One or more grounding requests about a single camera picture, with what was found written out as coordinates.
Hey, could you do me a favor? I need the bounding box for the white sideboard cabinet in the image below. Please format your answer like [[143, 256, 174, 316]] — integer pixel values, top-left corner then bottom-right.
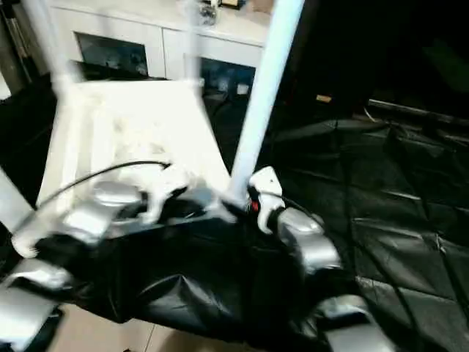
[[47, 0, 279, 96]]

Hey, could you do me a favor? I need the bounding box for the black plastic mat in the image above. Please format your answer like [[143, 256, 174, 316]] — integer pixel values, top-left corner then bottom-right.
[[0, 69, 469, 352]]

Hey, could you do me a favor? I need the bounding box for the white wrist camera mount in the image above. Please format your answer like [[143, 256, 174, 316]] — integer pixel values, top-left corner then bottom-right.
[[141, 164, 193, 221], [248, 166, 283, 234]]

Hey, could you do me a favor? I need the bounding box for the white plastic table top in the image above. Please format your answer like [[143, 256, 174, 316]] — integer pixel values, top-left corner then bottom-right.
[[10, 78, 239, 260]]

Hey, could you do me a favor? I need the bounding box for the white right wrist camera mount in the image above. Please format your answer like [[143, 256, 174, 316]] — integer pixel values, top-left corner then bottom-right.
[[248, 166, 283, 234]]

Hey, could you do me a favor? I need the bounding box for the dark bag of small parts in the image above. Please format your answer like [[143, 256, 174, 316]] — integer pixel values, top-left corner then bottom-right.
[[196, 3, 219, 26]]

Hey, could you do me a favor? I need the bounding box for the black metal rod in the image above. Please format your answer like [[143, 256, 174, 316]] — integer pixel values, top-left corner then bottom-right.
[[368, 98, 469, 122]]

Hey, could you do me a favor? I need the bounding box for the black speaker cabinet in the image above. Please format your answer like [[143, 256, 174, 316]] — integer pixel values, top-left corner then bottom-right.
[[278, 0, 371, 111]]

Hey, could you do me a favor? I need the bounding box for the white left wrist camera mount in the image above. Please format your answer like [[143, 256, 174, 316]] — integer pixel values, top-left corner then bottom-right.
[[141, 164, 193, 221]]

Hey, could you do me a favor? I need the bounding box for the grey metal tripod stand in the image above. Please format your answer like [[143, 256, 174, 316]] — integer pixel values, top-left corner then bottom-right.
[[0, 0, 52, 96]]

